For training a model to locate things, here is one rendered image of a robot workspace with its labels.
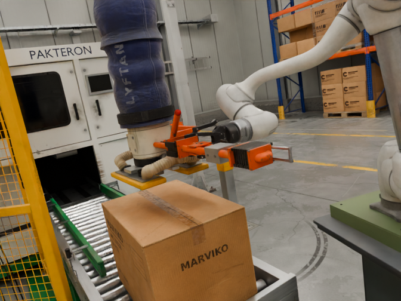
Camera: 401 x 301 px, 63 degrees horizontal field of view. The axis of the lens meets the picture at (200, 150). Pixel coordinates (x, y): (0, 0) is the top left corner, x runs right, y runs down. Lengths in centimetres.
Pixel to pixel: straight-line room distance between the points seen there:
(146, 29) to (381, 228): 109
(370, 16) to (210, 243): 87
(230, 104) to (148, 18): 44
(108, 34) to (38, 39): 880
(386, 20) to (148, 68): 76
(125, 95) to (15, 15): 894
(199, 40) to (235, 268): 1113
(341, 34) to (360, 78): 755
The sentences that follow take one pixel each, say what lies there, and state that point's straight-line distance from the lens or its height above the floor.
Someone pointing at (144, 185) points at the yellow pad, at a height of 110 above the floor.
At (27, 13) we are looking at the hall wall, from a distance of 1017.
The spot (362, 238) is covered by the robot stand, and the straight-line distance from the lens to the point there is 141.
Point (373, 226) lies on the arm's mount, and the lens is 139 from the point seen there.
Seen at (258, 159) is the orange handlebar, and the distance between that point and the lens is 79.
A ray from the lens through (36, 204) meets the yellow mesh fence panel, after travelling 168.
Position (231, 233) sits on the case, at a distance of 123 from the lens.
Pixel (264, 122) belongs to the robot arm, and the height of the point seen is 123.
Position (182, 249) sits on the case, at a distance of 115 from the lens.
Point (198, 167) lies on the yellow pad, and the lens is 126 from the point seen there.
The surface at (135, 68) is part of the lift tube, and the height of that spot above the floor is 150.
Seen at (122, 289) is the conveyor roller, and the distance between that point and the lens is 171.
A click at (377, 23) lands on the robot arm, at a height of 149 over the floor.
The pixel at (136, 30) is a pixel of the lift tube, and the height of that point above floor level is 163.
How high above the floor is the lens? 141
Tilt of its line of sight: 11 degrees down
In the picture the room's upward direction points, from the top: 10 degrees counter-clockwise
